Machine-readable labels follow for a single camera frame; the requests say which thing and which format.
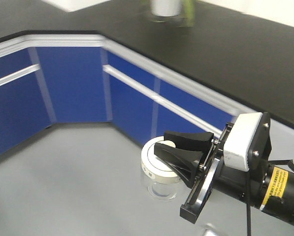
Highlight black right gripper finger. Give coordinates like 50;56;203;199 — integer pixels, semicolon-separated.
154;143;203;188
164;131;214;152

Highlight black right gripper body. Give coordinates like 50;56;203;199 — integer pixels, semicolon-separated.
180;122;248;224

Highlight glass jar with white lid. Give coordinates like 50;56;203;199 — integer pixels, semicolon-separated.
141;136;184;202

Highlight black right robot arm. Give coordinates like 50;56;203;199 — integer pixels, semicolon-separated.
154;123;294;226

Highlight white plant pot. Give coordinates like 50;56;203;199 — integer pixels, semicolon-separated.
150;0;182;17

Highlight blue lab cabinets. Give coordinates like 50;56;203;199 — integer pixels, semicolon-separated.
0;34;252;155

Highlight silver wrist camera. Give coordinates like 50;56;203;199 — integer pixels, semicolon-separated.
223;112;262;172

